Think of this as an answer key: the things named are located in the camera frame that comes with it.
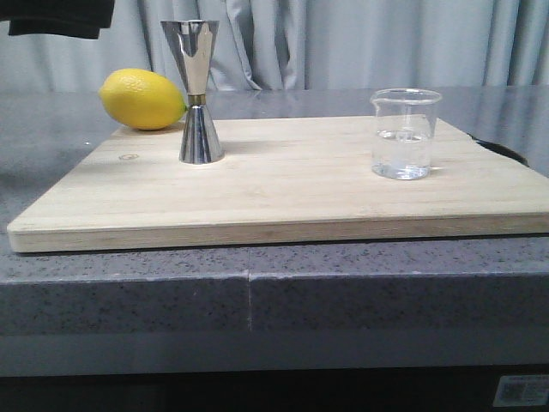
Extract clear glass beaker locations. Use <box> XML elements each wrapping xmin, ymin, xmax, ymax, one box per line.
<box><xmin>370</xmin><ymin>88</ymin><xmax>442</xmax><ymax>180</ymax></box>

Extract steel double jigger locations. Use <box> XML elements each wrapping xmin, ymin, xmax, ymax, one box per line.
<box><xmin>160</xmin><ymin>20</ymin><xmax>224</xmax><ymax>165</ymax></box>

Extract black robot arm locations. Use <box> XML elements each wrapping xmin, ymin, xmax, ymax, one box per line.
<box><xmin>1</xmin><ymin>0</ymin><xmax>115</xmax><ymax>39</ymax></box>

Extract light wooden cutting board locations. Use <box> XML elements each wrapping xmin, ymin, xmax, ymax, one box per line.
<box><xmin>7</xmin><ymin>116</ymin><xmax>548</xmax><ymax>252</ymax></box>

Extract grey pleated curtain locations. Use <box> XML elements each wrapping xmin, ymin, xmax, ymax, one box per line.
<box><xmin>1</xmin><ymin>1</ymin><xmax>548</xmax><ymax>92</ymax></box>

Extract yellow lemon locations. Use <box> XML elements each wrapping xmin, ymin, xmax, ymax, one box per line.
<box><xmin>98</xmin><ymin>68</ymin><xmax>186</xmax><ymax>130</ymax></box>

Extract white QR code label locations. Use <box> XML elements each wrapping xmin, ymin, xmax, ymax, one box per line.
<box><xmin>492</xmin><ymin>374</ymin><xmax>548</xmax><ymax>407</ymax></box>

